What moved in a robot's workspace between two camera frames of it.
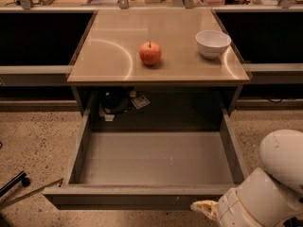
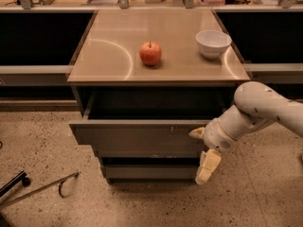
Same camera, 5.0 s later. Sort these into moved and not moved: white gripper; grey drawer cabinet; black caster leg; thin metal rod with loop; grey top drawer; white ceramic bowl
Moved: grey top drawer; white gripper
Not moved: grey drawer cabinet; black caster leg; white ceramic bowl; thin metal rod with loop
